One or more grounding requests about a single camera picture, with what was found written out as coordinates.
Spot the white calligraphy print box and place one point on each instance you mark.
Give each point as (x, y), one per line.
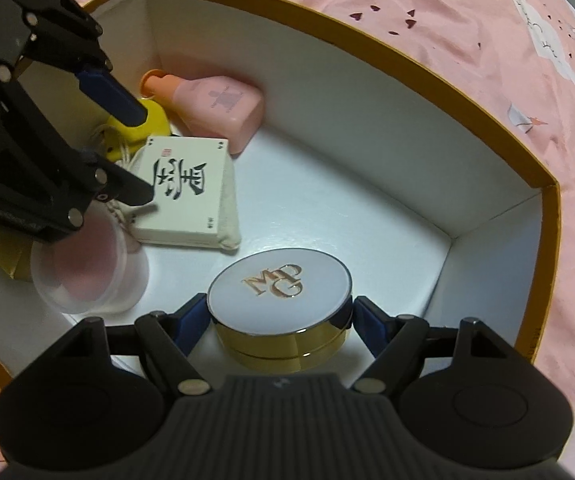
(187, 185)

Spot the gold compact with white lid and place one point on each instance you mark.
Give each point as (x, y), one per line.
(277, 290)

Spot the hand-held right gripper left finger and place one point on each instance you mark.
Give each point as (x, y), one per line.
(191, 317)

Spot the pink bottle with orange cap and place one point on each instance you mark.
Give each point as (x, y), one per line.
(217, 105)

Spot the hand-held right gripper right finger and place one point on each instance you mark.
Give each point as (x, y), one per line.
(370, 321)

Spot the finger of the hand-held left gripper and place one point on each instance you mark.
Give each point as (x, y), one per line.
(117, 187)
(112, 95)

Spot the clear cup with pink puff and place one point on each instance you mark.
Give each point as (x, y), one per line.
(102, 280)

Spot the pink printed blanket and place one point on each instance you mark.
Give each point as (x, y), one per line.
(467, 35)

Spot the orange cardboard box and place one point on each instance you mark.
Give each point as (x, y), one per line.
(342, 135)

